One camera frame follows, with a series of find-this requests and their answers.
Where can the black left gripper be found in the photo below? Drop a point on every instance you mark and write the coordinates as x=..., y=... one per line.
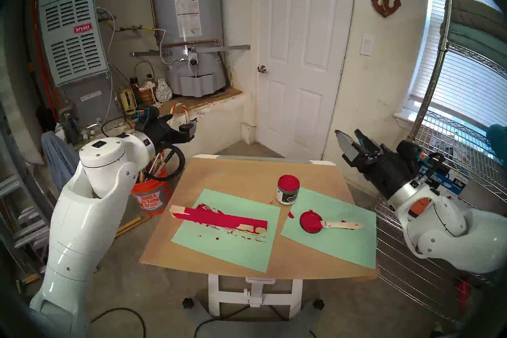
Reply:
x=162, y=133

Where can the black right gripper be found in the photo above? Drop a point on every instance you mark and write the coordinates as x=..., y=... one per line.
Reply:
x=392, y=171

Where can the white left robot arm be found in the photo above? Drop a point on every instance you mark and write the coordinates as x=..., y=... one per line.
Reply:
x=79, y=230

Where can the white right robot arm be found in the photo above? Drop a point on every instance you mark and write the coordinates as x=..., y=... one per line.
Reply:
x=455, y=230

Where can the red paint sample jar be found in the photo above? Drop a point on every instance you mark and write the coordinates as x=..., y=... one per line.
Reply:
x=287, y=194

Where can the wood plank with red paint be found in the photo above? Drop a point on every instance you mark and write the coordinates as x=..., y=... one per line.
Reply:
x=222, y=219

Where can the striped candy cane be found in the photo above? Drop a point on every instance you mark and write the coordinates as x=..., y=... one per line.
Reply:
x=185, y=108

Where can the white platform with wood top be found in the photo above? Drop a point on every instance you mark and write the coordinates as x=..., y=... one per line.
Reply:
x=222, y=119

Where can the foil wrapped object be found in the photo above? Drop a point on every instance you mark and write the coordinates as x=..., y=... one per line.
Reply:
x=164, y=91

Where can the white window sill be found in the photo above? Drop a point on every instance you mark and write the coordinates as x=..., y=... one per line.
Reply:
x=404, y=117

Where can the yellow metal can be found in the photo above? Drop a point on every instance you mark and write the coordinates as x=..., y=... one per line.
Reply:
x=127, y=100

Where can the brown board table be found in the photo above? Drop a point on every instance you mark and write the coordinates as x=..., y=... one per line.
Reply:
x=237, y=178

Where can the orange plastic bucket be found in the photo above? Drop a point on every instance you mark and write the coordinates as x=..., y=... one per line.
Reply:
x=152, y=198

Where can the red jar lid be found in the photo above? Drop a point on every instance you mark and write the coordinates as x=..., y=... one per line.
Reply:
x=311, y=222

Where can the white panel door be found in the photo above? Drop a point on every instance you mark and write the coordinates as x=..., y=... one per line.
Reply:
x=305, y=64

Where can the utility pump box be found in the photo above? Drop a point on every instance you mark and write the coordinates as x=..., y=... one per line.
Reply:
x=455, y=182

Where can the green paper sheet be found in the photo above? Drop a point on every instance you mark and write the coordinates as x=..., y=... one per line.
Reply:
x=336, y=250
x=237, y=250

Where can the long wooden stick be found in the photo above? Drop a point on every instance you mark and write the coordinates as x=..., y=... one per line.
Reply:
x=134, y=224

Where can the gas pipe with yellow valve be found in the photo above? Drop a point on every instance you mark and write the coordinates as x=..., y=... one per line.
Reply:
x=134, y=28

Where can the grey water heater tank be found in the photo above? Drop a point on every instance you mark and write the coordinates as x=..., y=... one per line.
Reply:
x=210, y=4

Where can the white window blinds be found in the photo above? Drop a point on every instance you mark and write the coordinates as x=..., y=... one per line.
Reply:
x=467, y=83

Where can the blue cloth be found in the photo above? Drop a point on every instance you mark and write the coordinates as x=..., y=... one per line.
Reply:
x=59, y=159

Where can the teal fabric object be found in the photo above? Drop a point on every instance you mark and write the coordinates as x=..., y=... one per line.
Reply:
x=499, y=143

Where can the grey bryant furnace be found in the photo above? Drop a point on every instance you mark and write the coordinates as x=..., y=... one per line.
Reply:
x=71, y=48

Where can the green cushion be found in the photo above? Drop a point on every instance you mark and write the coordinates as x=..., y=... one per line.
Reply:
x=471, y=44

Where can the white folding table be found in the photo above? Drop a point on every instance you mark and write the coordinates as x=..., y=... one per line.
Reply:
x=216, y=293

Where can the red plastic object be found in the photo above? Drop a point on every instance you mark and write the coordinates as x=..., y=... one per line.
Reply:
x=462, y=291

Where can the olive cushion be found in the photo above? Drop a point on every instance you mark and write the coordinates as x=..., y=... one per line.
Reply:
x=479, y=12

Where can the aluminium ladder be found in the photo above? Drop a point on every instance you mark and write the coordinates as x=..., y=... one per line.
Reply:
x=20, y=222

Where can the white light switch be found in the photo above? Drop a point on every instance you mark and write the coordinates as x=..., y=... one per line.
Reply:
x=366, y=45

